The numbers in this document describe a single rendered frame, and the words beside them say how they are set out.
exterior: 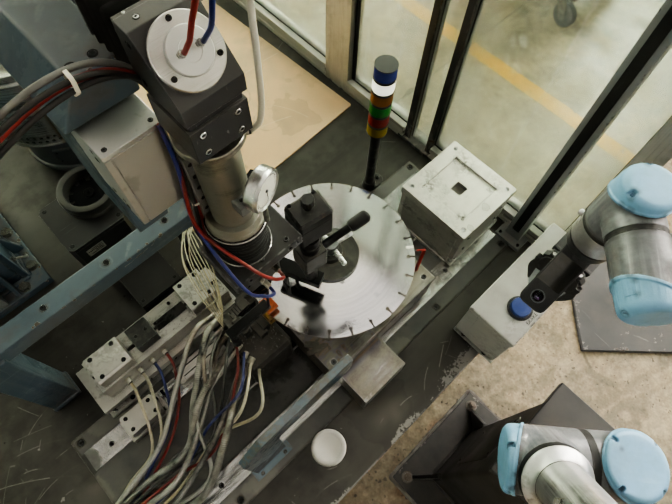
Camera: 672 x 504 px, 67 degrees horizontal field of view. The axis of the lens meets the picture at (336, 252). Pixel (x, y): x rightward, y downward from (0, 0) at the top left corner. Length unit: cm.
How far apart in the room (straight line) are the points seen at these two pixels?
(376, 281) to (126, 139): 60
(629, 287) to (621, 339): 150
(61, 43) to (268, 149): 90
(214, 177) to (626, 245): 49
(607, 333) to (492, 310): 116
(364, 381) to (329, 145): 64
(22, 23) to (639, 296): 69
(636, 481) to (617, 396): 116
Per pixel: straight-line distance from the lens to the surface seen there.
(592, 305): 219
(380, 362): 107
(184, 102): 42
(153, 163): 54
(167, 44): 41
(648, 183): 74
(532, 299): 86
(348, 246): 99
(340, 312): 95
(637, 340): 223
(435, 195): 115
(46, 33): 55
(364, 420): 112
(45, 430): 125
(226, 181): 53
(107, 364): 107
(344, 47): 140
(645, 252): 71
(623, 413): 215
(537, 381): 204
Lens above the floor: 185
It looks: 65 degrees down
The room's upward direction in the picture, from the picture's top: 3 degrees clockwise
